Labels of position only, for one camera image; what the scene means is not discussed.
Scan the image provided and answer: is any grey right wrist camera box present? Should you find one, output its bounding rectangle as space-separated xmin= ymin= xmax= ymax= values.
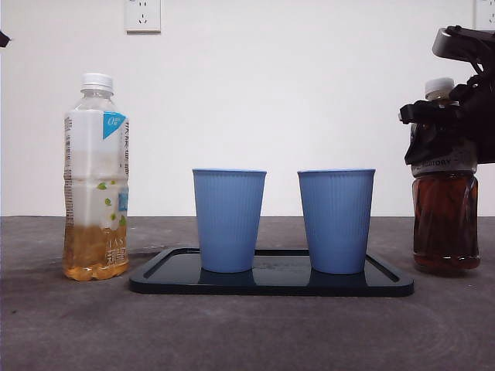
xmin=432 ymin=25 xmax=495 ymax=60

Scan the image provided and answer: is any white wall socket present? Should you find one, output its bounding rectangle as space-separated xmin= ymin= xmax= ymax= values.
xmin=124 ymin=0 xmax=162 ymax=34
xmin=474 ymin=0 xmax=495 ymax=30

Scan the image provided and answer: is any blue ribbed plastic cup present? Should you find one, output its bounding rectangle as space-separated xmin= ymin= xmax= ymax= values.
xmin=191 ymin=168 xmax=268 ymax=274
xmin=296 ymin=168 xmax=376 ymax=276

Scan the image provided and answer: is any jasmine tea bottle white label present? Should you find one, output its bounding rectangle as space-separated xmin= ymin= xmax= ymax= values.
xmin=63 ymin=72 xmax=130 ymax=282

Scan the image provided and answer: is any dark oolong tea bottle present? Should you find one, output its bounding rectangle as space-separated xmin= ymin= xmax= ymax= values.
xmin=411 ymin=77 xmax=482 ymax=275

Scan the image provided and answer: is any dark blue flat tray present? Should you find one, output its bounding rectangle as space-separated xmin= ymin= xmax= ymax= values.
xmin=128 ymin=247 xmax=415 ymax=298

